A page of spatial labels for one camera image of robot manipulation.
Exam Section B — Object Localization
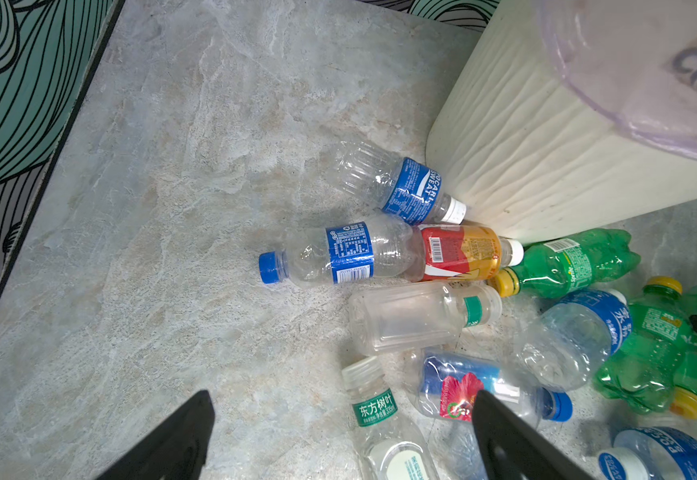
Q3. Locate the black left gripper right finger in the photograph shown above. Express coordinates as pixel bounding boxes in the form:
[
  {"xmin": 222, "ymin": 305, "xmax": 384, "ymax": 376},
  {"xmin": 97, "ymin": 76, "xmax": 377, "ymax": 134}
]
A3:
[{"xmin": 473, "ymin": 390, "xmax": 592, "ymax": 480}]

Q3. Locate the clear bottle green Chinese label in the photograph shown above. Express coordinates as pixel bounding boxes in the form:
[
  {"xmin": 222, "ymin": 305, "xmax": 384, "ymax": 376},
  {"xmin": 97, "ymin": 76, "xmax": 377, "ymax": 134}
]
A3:
[{"xmin": 342, "ymin": 356, "xmax": 440, "ymax": 480}]

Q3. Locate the clear squat bottle green band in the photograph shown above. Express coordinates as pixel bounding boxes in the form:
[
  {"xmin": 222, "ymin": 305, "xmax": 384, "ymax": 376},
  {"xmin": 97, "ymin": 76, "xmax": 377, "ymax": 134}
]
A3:
[{"xmin": 348, "ymin": 281, "xmax": 503, "ymax": 356}]

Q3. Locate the clear bottle blue wrap label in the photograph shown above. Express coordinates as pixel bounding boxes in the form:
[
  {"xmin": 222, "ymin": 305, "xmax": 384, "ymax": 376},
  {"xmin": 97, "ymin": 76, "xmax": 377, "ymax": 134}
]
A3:
[{"xmin": 514, "ymin": 289, "xmax": 633, "ymax": 392}]

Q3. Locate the red yellow label tea bottle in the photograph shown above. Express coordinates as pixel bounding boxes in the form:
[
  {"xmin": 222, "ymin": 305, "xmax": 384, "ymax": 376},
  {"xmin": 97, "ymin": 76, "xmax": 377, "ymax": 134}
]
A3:
[{"xmin": 404, "ymin": 225, "xmax": 525, "ymax": 282}]

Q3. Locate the clear bottle blue Pocari label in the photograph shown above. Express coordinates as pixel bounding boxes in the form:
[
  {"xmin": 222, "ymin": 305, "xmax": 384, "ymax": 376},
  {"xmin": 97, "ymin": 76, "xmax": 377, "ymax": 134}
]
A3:
[{"xmin": 320, "ymin": 141, "xmax": 468, "ymax": 226}]

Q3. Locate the Fiji bottle red flower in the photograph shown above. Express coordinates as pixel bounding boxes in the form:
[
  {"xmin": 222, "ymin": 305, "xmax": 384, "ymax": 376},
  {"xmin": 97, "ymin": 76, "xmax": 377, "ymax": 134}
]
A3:
[{"xmin": 404, "ymin": 347, "xmax": 574, "ymax": 428}]

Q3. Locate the green Sprite bottle yellow cap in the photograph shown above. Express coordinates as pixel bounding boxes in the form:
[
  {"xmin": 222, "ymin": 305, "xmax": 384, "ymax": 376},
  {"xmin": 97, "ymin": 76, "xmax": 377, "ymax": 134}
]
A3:
[{"xmin": 488, "ymin": 228, "xmax": 642, "ymax": 299}]

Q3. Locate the clear bottle blue label white cap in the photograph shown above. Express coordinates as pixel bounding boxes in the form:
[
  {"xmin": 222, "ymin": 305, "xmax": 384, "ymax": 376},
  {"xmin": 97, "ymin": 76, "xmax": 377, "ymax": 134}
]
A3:
[{"xmin": 598, "ymin": 426, "xmax": 697, "ymax": 480}]

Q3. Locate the cream ribbed waste bin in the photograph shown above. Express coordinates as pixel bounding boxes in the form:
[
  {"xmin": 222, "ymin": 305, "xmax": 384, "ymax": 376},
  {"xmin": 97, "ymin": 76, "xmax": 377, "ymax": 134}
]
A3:
[{"xmin": 426, "ymin": 1, "xmax": 697, "ymax": 243}]

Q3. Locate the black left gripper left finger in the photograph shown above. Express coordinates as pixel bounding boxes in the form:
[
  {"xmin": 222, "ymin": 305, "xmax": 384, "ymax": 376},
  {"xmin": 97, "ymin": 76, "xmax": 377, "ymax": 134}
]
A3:
[{"xmin": 98, "ymin": 390, "xmax": 216, "ymax": 480}]

